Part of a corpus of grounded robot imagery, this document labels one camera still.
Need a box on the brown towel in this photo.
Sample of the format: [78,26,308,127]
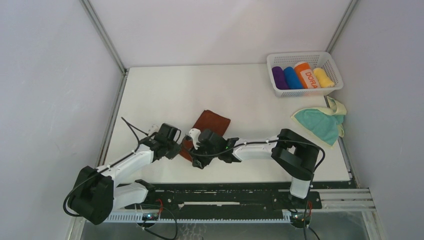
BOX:
[179,110,231,162]

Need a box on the orange rolled towel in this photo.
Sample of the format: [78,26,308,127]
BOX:
[294,61,321,89]

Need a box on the white plastic basket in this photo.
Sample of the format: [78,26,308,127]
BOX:
[266,51,344,97]

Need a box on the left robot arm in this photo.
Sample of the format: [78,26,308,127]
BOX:
[62,123,181,225]

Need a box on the right controller board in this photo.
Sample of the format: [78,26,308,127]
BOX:
[290,214,311,222]

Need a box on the purple rolled towel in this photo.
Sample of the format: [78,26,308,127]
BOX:
[271,66,290,90]

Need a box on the controller board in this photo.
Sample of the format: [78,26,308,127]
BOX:
[142,213,159,222]
[290,214,311,222]

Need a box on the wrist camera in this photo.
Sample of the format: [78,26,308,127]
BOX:
[188,128,201,150]
[148,124,160,135]

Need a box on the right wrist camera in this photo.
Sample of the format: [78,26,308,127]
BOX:
[188,128,201,150]

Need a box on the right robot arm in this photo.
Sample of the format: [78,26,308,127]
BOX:
[186,128,326,208]

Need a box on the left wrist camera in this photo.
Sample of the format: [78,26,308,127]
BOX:
[148,124,160,135]

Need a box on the yellow rolled towel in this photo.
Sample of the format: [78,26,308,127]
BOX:
[313,67,335,88]

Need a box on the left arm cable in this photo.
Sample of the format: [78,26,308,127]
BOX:
[62,116,180,240]

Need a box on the white slotted cable duct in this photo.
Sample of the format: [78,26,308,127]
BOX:
[103,211,303,224]

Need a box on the blue rolled towel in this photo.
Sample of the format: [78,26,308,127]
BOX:
[283,66,304,90]

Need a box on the left controller board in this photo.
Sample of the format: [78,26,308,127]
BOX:
[142,213,159,222]

